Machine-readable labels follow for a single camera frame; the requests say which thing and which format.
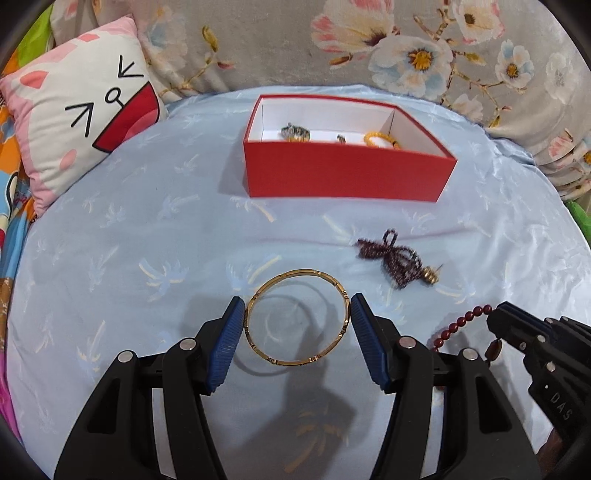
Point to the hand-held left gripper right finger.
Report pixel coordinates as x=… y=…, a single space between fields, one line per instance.
x=369 y=337

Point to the green cloth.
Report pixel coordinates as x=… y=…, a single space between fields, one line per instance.
x=581 y=217

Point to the colourful cartoon blanket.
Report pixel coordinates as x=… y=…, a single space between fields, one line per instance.
x=10 y=184

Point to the pink cartoon face pillow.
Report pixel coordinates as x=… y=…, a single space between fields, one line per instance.
x=78 y=115

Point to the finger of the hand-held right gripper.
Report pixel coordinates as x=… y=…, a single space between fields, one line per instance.
x=572 y=334
x=512 y=323

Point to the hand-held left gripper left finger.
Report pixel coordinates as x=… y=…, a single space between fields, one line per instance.
x=226 y=337

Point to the grey floral blanket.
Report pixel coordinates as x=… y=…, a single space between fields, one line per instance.
x=277 y=41

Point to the purple bead strand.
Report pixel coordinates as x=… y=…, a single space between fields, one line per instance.
x=392 y=263

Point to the red cardboard box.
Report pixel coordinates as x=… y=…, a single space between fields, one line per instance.
x=346 y=170

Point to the silver metal wristwatch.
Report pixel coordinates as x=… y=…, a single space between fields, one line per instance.
x=295 y=133

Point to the gold bangle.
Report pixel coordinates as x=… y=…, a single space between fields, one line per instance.
x=304 y=271

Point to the light blue palm bedsheet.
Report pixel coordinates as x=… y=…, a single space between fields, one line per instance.
x=138 y=221

